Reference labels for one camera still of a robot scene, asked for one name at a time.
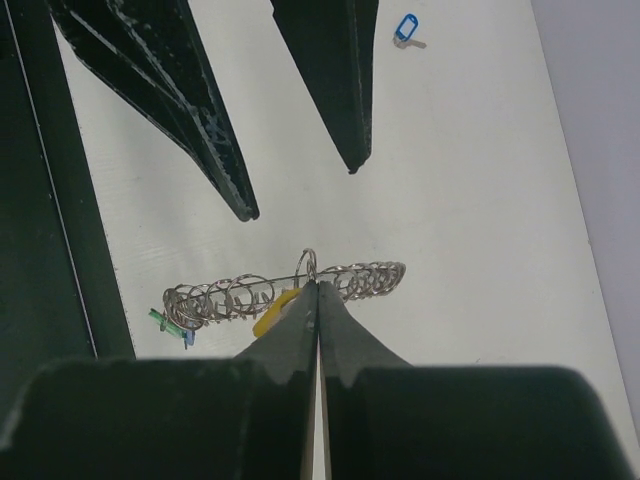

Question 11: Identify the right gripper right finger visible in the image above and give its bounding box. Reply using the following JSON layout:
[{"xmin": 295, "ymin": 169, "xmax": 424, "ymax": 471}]
[{"xmin": 317, "ymin": 282, "xmax": 634, "ymax": 479}]

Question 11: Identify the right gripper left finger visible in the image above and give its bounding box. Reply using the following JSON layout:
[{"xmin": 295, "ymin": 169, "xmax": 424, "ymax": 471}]
[{"xmin": 1, "ymin": 283, "xmax": 318, "ymax": 479}]

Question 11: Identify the blue tag key on disc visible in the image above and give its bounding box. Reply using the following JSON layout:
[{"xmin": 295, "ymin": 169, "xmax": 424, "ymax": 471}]
[{"xmin": 183, "ymin": 330, "xmax": 196, "ymax": 350}]

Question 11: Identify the green tag key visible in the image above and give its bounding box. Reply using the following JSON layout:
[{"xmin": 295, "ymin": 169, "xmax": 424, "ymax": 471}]
[{"xmin": 148, "ymin": 308, "xmax": 186, "ymax": 339}]

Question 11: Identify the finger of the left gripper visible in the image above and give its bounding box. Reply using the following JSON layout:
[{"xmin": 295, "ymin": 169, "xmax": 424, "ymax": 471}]
[
  {"xmin": 271, "ymin": 0, "xmax": 379, "ymax": 174},
  {"xmin": 48, "ymin": 0, "xmax": 259, "ymax": 222}
]

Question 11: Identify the metal disc with keyrings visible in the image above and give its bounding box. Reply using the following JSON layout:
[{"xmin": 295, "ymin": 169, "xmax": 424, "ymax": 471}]
[{"xmin": 154, "ymin": 248, "xmax": 406, "ymax": 331}]

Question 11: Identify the yellow tag key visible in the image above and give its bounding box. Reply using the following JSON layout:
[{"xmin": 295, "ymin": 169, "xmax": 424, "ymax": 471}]
[{"xmin": 252, "ymin": 288, "xmax": 301, "ymax": 338}]

